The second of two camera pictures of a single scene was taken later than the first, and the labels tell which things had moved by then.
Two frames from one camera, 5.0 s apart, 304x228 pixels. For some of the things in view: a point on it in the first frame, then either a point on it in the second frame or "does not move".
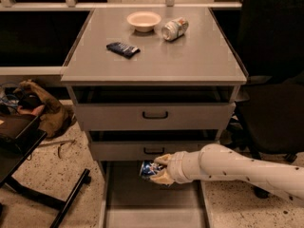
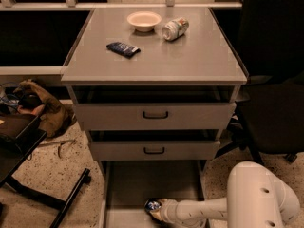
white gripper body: x=175 y=168 -> x=168 y=209
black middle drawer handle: x=154 y=152 does not move
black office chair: x=270 y=118 does not move
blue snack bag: x=147 y=169 -> x=152 y=204
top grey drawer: x=153 y=107 does not move
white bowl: x=143 y=21 does not move
